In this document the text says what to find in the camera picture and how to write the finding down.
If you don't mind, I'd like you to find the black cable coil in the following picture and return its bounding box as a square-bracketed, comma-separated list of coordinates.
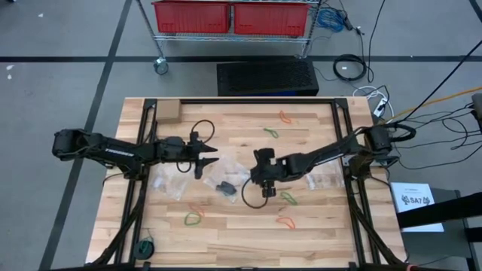
[332, 53, 368, 83]

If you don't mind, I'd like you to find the blue cable coil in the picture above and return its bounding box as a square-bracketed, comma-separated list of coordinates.
[315, 7, 347, 34]

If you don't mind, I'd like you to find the grey side table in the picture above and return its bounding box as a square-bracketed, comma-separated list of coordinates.
[398, 187, 474, 271]

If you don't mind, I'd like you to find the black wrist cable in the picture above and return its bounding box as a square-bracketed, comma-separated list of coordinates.
[189, 119, 216, 145]
[240, 176, 270, 210]

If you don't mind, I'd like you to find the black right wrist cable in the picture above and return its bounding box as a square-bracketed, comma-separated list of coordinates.
[240, 176, 270, 210]

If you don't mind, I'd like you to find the white power strip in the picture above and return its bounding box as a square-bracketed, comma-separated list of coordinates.
[372, 96, 389, 118]

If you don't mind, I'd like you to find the red plastic bin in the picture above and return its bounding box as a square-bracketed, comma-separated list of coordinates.
[151, 0, 231, 35]
[232, 2, 312, 38]

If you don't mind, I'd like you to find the black metal beam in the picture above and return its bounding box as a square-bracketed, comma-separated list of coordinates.
[395, 191, 482, 230]

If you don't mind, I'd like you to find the thin black cable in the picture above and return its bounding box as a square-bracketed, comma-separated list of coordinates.
[367, 0, 387, 84]

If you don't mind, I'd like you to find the long black cable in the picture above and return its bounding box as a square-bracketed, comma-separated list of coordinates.
[391, 48, 482, 127]

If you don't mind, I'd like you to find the white printed booklet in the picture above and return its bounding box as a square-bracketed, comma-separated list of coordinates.
[389, 181, 445, 233]

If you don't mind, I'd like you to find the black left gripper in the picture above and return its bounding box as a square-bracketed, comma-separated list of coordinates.
[163, 131, 221, 180]

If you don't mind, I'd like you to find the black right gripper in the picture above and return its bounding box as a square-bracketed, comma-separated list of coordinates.
[251, 148, 289, 199]

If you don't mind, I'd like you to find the yellow cable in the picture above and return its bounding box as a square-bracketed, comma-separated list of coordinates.
[380, 86, 482, 125]

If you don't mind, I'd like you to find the thick black cable sleeve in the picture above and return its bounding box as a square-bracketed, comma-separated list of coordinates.
[391, 123, 417, 144]

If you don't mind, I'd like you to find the grey device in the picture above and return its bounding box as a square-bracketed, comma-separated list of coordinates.
[470, 93, 482, 132]

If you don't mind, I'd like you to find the chrome wire shelving cart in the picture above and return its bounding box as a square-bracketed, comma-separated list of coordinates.
[134, 0, 325, 76]

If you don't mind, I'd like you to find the white cable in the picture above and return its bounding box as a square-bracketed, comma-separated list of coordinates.
[352, 85, 395, 121]

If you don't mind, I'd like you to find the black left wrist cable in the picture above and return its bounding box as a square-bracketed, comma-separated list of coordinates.
[189, 119, 216, 145]

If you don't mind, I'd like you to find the small cardboard box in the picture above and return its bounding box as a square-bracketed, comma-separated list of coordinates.
[155, 99, 182, 124]

